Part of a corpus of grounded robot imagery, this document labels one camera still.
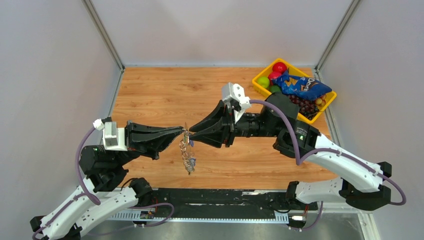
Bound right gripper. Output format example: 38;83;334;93
189;99;280;148

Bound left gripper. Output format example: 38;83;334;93
113;118;185;167

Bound silver keyring holder with rings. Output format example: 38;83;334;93
179;122;196;175

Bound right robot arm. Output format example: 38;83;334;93
189;93;392;211

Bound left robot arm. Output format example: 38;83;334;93
30;117;185;240

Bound yellow plastic bin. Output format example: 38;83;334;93
251;58;337;124

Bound lime green ball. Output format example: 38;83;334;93
256;76;270;89

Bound dark green ball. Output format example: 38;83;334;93
269;85;282;93

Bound red ball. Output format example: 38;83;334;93
272;62;288;74
267;71;282;86

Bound blue chips bag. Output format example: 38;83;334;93
272;70;333;101

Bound bunch of dark grapes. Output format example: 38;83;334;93
288;95;320;120

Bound small yellow red fruits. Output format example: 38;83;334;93
314;94;327;107

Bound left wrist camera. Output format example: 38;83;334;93
93;117;128;152

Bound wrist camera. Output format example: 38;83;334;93
221;82;252;124
93;117;128;152

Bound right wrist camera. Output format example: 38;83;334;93
221;82;252;124

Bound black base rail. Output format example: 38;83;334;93
137;188;318;217

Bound white slotted cable duct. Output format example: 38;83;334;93
108;210;289;224

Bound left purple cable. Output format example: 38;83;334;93
32;127;102;240

